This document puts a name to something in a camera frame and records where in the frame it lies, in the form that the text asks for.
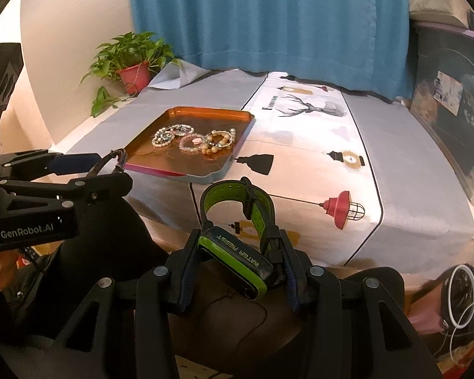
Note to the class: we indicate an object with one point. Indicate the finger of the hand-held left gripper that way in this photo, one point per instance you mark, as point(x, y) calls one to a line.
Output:
point(102, 187)
point(71, 162)

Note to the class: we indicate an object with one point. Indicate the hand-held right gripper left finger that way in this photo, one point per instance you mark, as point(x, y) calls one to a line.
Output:
point(187, 268)

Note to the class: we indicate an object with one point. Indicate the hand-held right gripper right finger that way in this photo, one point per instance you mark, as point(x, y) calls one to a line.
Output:
point(292, 284)

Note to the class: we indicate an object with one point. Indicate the thin black bangle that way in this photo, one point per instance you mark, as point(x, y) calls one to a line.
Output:
point(96, 164)

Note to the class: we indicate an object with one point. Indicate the black green wrist watch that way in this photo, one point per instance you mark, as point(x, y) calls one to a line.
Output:
point(237, 256)

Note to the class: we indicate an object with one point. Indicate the copper orange tray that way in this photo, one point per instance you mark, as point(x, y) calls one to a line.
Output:
point(221, 118)

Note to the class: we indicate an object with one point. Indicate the brown seat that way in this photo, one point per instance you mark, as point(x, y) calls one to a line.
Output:
point(237, 323)

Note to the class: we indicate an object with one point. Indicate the potted green plant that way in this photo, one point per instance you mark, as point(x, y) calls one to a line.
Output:
point(134, 75)

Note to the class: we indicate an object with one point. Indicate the grey white printed tablecloth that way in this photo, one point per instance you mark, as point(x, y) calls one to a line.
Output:
point(399, 146)

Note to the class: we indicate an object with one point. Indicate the blue curtain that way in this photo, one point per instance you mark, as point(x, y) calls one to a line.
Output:
point(260, 19)

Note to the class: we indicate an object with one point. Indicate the beige cloth bundle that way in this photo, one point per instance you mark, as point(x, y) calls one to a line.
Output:
point(434, 12)

